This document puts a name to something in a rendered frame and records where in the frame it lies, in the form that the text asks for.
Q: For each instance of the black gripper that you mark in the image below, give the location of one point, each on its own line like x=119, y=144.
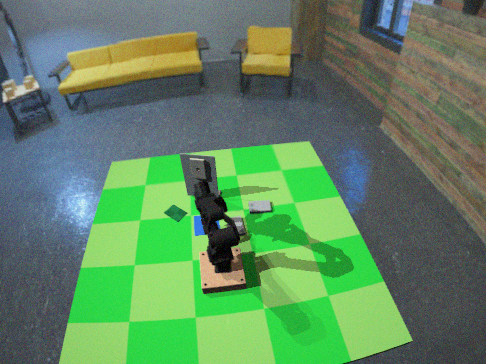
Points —
x=204, y=221

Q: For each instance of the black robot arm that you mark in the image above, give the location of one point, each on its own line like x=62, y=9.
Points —
x=220, y=242

